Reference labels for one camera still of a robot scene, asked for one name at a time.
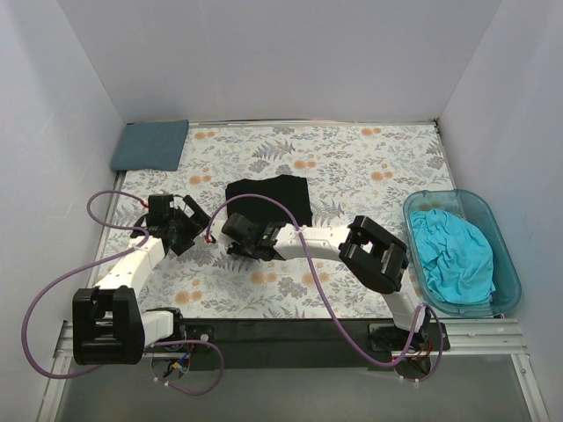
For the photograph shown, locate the black t-shirt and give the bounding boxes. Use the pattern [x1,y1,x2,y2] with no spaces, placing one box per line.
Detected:
[225,175,313,230]

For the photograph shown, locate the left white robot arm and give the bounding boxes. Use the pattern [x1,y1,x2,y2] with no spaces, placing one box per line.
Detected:
[72,194,209,365]

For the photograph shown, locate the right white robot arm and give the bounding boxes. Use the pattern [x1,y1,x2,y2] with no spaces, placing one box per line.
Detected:
[210,214,429,345]

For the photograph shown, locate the folded grey-blue t-shirt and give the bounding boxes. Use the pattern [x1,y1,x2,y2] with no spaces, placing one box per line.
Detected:
[110,120,189,171]

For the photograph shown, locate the floral patterned table mat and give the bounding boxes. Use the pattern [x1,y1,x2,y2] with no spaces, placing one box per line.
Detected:
[103,124,453,318]

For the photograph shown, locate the turquoise t-shirt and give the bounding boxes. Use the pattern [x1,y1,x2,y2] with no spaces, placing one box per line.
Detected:
[410,208,496,305]

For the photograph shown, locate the teal plastic bin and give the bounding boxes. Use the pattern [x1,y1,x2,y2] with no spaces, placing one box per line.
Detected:
[400,187,523,316]

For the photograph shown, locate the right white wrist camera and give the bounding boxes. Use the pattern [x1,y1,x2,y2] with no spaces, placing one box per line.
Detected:
[204,219,233,247]

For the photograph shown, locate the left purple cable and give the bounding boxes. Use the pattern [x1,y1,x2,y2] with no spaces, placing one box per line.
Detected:
[22,189,225,397]

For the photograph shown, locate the purple cable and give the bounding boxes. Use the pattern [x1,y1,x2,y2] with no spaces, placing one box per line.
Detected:
[22,189,225,397]
[204,193,443,389]

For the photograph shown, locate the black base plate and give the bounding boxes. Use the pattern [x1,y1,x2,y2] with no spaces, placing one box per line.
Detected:
[135,315,454,371]

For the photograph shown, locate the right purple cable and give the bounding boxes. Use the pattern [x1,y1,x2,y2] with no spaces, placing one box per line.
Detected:
[204,193,443,389]

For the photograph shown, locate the aluminium frame rail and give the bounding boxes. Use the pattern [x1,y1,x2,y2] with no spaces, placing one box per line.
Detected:
[54,317,529,361]

